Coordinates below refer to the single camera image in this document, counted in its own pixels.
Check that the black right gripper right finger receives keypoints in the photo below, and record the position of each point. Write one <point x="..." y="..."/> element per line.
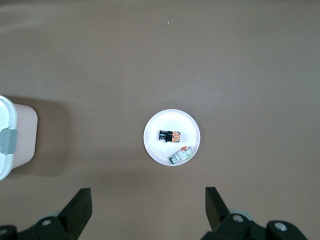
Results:
<point x="220" y="217"/>

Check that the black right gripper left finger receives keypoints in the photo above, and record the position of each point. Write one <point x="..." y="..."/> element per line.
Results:
<point x="72" y="217"/>

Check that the black and orange switch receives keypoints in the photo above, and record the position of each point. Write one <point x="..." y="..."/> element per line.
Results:
<point x="170" y="136"/>

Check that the white lidded storage box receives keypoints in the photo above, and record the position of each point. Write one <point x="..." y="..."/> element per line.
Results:
<point x="23" y="135"/>

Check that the round pink plate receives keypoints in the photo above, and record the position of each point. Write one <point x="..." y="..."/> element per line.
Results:
<point x="172" y="120"/>

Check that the white and green switch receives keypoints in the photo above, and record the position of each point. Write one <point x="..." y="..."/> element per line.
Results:
<point x="181" y="155"/>

